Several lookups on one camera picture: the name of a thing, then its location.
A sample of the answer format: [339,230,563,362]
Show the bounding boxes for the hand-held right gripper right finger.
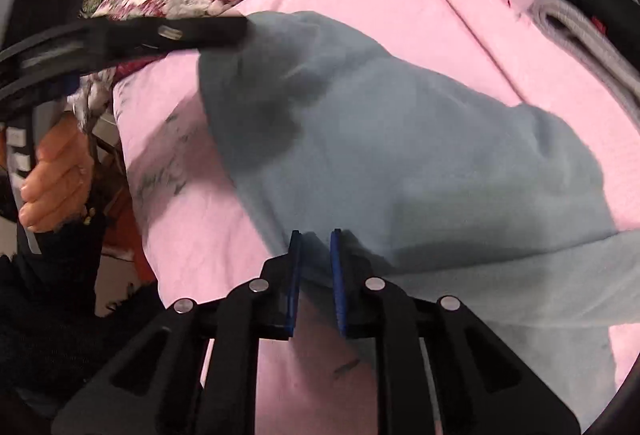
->
[330,228,582,435]

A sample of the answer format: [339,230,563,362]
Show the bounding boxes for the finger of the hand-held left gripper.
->
[0,14,248,81]

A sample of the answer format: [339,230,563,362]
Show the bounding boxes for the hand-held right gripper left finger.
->
[51,229,304,435]

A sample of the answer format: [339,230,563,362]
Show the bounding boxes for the grey-blue pants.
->
[198,10,640,421]

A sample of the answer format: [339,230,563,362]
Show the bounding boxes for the pink bed sheet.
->
[112,0,640,435]

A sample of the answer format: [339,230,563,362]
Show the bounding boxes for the grey folded garment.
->
[536,0,640,108]

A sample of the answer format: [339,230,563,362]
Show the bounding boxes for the person's left hand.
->
[19,112,93,232]

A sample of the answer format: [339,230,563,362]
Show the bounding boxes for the person's dark sleeve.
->
[0,195,166,435]

